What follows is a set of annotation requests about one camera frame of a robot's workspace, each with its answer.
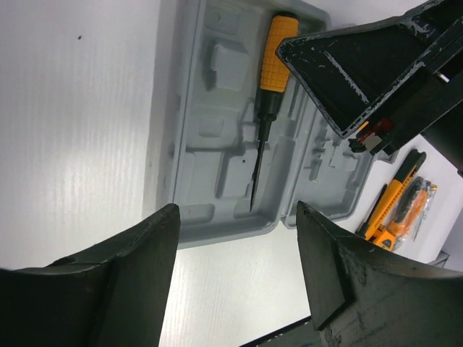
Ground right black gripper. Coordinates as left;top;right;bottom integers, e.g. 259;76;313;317
276;1;462;169

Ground orange tape measure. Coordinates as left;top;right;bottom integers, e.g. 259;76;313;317
370;229;403;252

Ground grey plastic tool case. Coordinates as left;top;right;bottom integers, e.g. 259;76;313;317
157;1;395;248

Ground orange black utility knife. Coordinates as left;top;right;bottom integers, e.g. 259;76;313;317
357;149;427;241

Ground orange black screwdriver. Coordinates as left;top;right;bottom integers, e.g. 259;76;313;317
250;12;299;209

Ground orange handled pliers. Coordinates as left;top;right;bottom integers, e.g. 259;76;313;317
386;176;431;239

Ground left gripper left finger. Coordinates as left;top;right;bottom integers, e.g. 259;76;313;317
1;204;181;346

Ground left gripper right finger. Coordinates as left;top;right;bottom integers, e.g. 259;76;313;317
297;202;462;346

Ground clear voltage tester pen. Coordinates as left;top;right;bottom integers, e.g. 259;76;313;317
412;184;438;241

